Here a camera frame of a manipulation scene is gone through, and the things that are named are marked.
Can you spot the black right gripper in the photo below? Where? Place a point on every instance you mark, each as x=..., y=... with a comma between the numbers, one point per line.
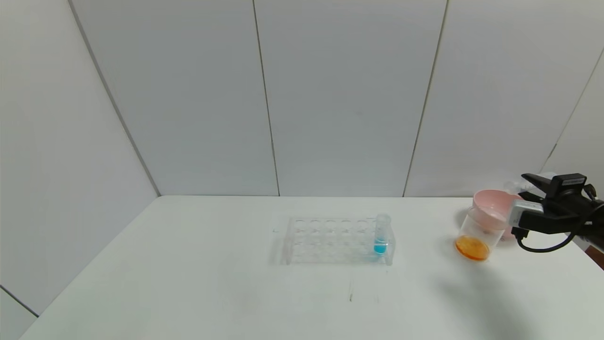
x=570, y=183

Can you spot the clear plastic beaker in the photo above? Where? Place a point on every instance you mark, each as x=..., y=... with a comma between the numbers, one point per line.
x=474, y=243

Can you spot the blue pigment test tube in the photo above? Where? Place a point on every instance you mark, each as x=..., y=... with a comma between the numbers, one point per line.
x=380, y=246

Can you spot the clear plastic test tube rack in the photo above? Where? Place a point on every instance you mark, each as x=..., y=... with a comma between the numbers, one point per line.
x=325, y=241

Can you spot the pink bowl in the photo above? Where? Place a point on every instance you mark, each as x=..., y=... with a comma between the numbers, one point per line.
x=490, y=200

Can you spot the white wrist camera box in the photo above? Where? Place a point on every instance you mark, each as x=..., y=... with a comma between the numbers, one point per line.
x=524, y=213

